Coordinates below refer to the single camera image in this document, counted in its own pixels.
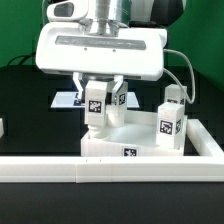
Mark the white marker base plate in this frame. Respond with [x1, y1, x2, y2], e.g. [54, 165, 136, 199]
[51, 91, 139, 109]

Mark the white part at left edge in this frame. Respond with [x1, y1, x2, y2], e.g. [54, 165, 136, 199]
[0, 118, 4, 139]

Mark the white L-shaped fence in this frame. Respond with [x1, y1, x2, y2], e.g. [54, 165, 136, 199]
[0, 119, 224, 183]

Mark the white square tabletop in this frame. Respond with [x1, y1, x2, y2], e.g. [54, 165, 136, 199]
[81, 110, 187, 157]

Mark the black cable bundle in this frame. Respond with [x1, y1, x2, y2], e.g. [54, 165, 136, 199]
[7, 51, 38, 66]

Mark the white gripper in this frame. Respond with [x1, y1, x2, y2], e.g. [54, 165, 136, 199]
[36, 22, 166, 105]

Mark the white thin cable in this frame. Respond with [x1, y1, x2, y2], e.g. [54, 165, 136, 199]
[41, 0, 48, 26]

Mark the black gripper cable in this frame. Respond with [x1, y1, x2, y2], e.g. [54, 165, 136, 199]
[129, 20, 168, 31]

